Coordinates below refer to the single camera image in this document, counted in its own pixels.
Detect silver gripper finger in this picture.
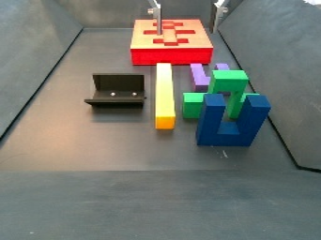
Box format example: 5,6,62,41
149,0,162,36
211,0,230,32

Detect purple U-shaped block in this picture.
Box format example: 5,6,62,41
190,63,231,93

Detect red slotted board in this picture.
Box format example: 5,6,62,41
130,19,213,66

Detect black angled fixture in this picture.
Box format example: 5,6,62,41
84,73,146,106

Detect green U-shaped block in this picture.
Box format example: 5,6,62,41
182,70,252,119

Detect yellow long bar block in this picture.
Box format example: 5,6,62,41
155,63,175,129

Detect blue U-shaped block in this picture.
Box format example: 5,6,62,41
195,94,272,146

